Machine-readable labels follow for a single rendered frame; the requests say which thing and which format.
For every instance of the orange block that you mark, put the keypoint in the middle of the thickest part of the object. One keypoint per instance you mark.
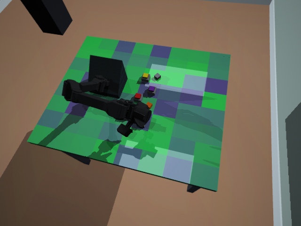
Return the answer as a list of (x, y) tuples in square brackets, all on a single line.
[(149, 104)]

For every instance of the purple button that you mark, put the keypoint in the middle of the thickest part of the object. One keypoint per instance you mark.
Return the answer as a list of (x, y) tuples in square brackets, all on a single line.
[(151, 90)]

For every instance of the yellow button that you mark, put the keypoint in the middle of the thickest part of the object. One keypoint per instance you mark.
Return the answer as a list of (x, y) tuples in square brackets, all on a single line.
[(145, 77)]

